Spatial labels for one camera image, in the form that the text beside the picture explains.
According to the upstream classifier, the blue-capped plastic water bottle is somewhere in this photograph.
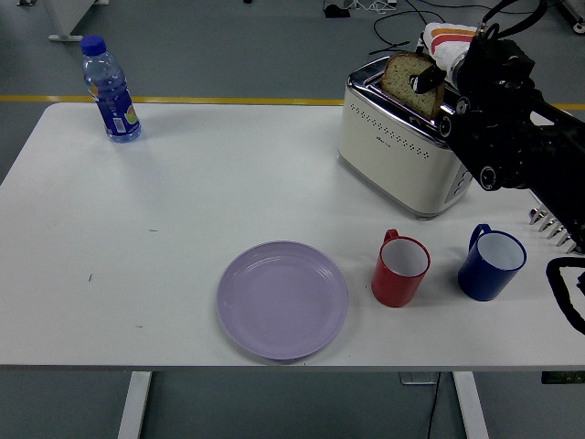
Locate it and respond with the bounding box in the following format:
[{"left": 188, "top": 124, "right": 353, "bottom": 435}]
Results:
[{"left": 80, "top": 35, "right": 143, "bottom": 145}]

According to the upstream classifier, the cream and chrome toaster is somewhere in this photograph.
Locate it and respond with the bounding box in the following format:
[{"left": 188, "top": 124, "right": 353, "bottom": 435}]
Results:
[{"left": 336, "top": 54, "right": 476, "bottom": 221}]

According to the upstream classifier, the white wire frame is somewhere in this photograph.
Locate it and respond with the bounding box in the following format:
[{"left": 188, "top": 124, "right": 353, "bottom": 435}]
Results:
[{"left": 345, "top": 0, "right": 398, "bottom": 14}]

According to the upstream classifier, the long black floor cable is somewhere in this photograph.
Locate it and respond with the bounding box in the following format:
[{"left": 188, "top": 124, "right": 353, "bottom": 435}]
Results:
[{"left": 404, "top": 0, "right": 438, "bottom": 29}]

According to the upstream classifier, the red mug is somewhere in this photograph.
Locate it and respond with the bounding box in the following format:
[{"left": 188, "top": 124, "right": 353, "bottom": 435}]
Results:
[{"left": 370, "top": 228, "right": 431, "bottom": 308}]

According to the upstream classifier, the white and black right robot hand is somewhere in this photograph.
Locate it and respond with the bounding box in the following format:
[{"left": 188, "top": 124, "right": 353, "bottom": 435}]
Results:
[{"left": 409, "top": 22, "right": 477, "bottom": 95}]

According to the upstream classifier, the white background desk foot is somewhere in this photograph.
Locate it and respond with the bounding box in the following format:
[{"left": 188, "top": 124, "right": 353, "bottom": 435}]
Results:
[{"left": 559, "top": 0, "right": 585, "bottom": 33}]

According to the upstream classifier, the purple round plate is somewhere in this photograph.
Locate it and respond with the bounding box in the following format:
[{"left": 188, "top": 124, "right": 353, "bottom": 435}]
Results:
[{"left": 216, "top": 241, "right": 349, "bottom": 361}]

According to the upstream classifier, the white background desk leg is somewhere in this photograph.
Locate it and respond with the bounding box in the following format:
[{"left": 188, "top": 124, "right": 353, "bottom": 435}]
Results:
[{"left": 45, "top": 0, "right": 111, "bottom": 43}]

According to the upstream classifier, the thin black under-table cable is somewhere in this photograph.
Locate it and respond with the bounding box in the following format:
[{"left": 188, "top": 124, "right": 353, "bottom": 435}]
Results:
[{"left": 427, "top": 372, "right": 441, "bottom": 439}]

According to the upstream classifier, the short black floor cable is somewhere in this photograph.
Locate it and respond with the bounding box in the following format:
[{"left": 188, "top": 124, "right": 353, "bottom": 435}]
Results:
[{"left": 373, "top": 13, "right": 411, "bottom": 48}]

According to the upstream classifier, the black floor device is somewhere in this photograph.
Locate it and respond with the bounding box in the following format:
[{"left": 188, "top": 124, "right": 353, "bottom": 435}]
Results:
[{"left": 322, "top": 0, "right": 352, "bottom": 19}]

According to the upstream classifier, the slice of brown bread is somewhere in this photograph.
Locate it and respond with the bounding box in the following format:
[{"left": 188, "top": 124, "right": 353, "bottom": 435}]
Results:
[{"left": 381, "top": 51, "right": 447, "bottom": 119}]

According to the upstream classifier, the grey under-table bracket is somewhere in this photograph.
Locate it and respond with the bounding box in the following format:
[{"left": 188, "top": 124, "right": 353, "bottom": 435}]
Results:
[{"left": 399, "top": 372, "right": 441, "bottom": 385}]

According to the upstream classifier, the blue mug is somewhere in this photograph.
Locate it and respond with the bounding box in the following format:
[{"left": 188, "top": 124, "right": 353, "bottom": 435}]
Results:
[{"left": 457, "top": 222, "right": 527, "bottom": 302}]

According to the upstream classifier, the black under-table control box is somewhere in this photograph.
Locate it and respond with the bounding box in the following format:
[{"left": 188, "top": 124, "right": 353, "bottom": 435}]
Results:
[{"left": 541, "top": 370, "right": 585, "bottom": 384}]

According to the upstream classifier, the metal toast rack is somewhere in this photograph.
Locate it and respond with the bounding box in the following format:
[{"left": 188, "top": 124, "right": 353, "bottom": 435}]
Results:
[{"left": 528, "top": 205, "right": 582, "bottom": 253}]

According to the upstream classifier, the white table leg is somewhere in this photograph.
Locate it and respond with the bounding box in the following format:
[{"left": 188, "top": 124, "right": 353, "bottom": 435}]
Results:
[
  {"left": 117, "top": 370, "right": 153, "bottom": 439},
  {"left": 452, "top": 370, "right": 490, "bottom": 439}
]

